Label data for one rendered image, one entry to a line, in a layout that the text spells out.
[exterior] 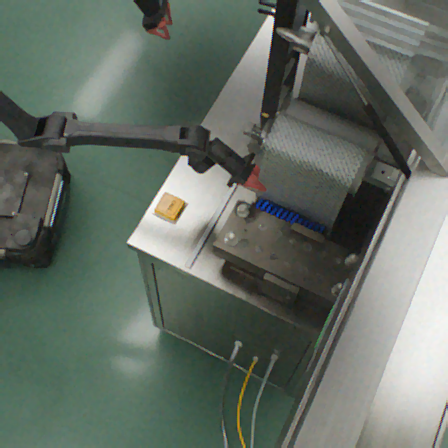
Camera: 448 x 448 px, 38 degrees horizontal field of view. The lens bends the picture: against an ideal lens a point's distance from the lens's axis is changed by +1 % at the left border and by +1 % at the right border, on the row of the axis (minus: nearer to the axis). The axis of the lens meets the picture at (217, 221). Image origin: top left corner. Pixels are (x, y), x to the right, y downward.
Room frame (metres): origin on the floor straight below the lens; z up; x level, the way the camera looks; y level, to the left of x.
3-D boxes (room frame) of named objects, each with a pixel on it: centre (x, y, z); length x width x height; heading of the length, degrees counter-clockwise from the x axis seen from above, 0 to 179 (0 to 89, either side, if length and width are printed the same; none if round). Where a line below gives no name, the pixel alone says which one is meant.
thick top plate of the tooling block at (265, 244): (0.71, -0.21, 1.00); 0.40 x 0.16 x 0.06; 66
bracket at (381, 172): (0.82, -0.40, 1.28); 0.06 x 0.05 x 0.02; 66
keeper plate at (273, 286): (0.62, -0.18, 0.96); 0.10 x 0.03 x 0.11; 66
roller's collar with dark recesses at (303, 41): (1.18, -0.21, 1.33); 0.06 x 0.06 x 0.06; 66
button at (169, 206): (0.89, 0.15, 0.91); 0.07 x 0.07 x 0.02; 66
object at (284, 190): (0.84, -0.22, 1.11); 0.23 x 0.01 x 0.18; 66
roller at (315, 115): (1.00, -0.29, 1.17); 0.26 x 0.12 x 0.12; 66
